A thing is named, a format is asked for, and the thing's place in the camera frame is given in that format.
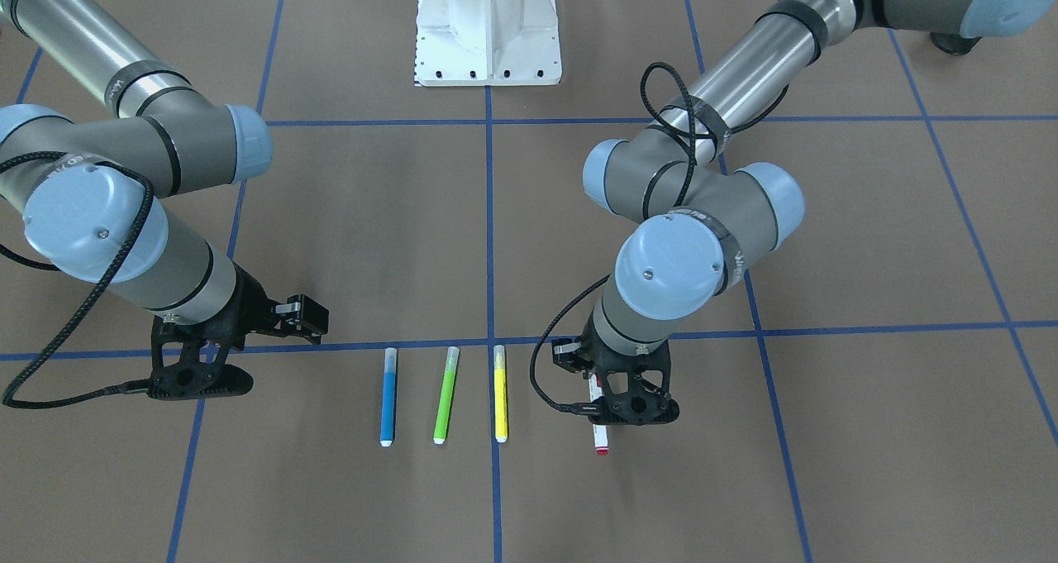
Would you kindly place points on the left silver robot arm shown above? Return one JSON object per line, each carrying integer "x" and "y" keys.
{"x": 698, "y": 231}

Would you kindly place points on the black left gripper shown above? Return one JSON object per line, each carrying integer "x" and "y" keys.
{"x": 565, "y": 353}

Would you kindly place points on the green highlighter pen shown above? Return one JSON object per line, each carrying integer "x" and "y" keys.
{"x": 446, "y": 395}

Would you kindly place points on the blue highlighter pen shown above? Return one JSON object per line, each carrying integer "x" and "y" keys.
{"x": 388, "y": 397}

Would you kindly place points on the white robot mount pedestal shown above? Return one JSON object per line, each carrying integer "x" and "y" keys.
{"x": 487, "y": 43}

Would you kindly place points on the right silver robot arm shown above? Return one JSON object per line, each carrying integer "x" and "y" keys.
{"x": 90, "y": 194}

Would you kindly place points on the yellow highlighter pen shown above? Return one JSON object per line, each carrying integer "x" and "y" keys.
{"x": 500, "y": 396}

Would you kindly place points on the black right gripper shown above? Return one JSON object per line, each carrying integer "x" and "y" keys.
{"x": 245, "y": 302}

